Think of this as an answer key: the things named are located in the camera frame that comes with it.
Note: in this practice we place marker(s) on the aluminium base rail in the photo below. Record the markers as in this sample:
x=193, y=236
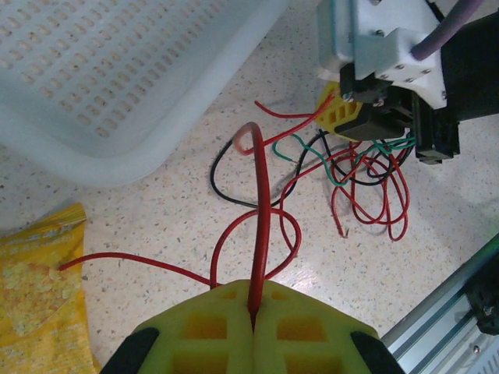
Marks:
x=436, y=311

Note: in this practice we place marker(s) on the yellow snack bag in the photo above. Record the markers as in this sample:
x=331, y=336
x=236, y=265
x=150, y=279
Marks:
x=35, y=296

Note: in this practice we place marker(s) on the white plastic basket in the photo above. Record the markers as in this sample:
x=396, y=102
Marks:
x=117, y=78

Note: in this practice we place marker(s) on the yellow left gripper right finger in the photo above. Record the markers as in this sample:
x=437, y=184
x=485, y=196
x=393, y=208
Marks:
x=304, y=343

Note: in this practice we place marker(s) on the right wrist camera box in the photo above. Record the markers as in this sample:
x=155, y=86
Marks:
x=390, y=35

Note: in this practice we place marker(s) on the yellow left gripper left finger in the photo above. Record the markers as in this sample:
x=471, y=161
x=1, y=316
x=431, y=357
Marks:
x=202, y=343

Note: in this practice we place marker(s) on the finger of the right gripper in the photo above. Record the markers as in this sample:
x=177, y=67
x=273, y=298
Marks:
x=339, y=113
x=436, y=132

